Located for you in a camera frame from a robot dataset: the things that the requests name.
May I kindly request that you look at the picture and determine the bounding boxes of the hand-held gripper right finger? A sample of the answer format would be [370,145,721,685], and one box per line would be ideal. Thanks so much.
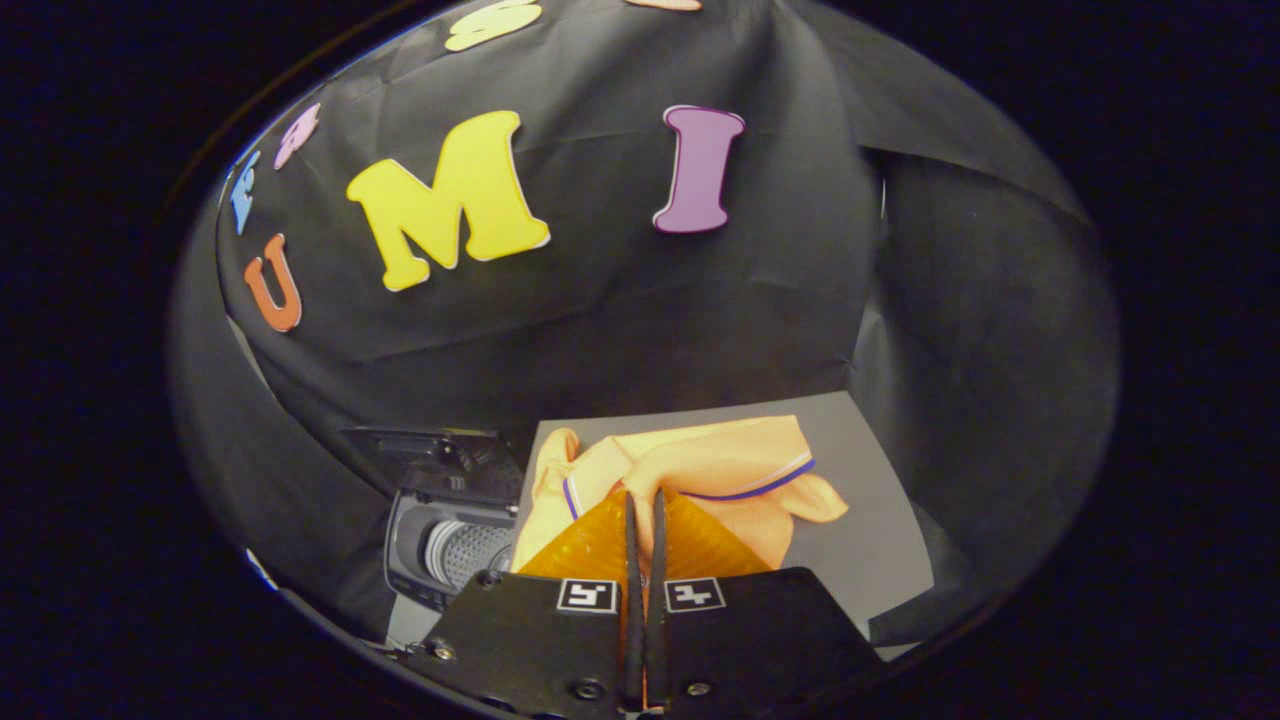
[645,488,891,713]

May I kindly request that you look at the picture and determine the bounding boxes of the orange shirt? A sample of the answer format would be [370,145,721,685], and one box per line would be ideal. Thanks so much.
[510,415,851,581]

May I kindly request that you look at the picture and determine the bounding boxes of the grey washing machine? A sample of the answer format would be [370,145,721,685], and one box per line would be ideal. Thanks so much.
[340,425,526,646]

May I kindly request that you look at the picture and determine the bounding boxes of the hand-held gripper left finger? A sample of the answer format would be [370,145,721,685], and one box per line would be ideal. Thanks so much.
[405,490,646,716]

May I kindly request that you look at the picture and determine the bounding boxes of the grey cabinet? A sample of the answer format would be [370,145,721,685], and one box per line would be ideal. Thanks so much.
[515,390,936,661]

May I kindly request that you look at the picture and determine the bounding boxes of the black backdrop cloth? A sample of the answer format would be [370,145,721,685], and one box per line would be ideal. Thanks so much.
[165,0,1121,651]

